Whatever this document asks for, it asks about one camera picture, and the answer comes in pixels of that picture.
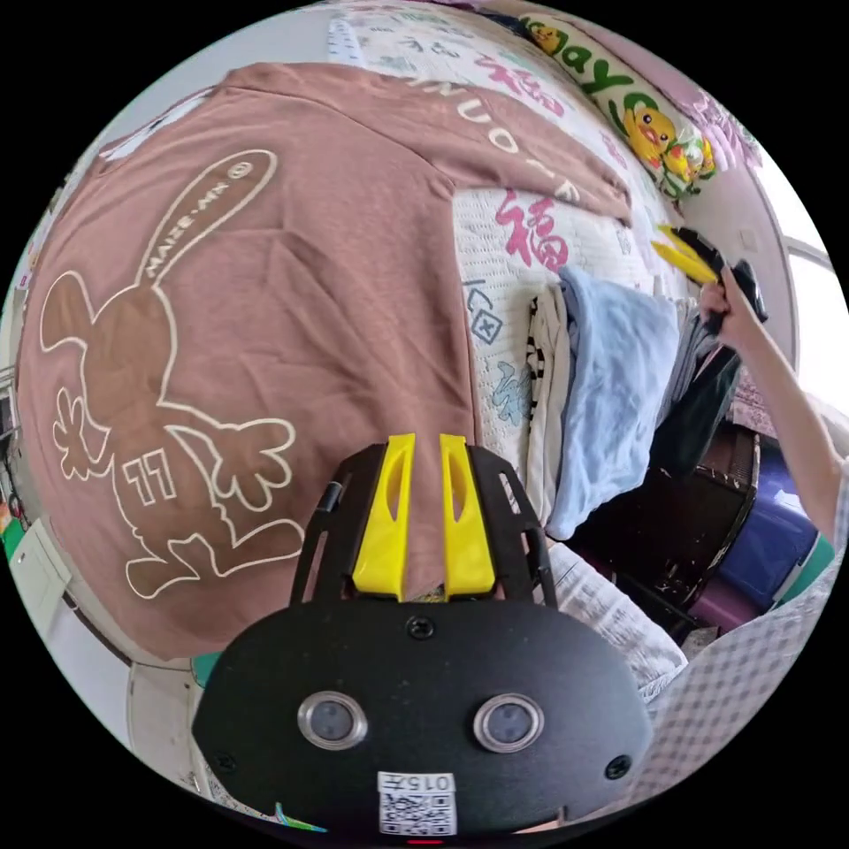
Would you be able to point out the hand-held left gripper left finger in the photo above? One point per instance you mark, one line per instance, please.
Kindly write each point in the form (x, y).
(385, 530)

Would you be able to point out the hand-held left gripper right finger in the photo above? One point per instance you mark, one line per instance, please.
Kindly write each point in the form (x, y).
(467, 537)

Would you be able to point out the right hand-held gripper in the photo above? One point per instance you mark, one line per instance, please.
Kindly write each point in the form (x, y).
(748, 285)

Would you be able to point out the pink long sleeve rabbit print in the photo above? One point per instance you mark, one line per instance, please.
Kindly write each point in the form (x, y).
(298, 298)

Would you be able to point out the person's right forearm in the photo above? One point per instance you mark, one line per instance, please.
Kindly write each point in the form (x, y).
(783, 398)

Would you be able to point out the long pillow with duck print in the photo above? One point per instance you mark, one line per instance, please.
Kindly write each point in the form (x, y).
(617, 86)

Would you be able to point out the person's right hand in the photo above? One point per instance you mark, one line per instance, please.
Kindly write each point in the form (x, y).
(719, 308)

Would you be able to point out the window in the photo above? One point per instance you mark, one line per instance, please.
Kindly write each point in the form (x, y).
(812, 285)

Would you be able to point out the pile of clothes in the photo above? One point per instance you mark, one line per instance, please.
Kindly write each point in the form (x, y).
(610, 385)

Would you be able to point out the purple plastic storage box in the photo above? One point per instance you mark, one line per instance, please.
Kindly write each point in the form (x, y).
(776, 530)

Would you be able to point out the person's body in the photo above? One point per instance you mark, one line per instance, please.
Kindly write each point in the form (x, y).
(763, 663)

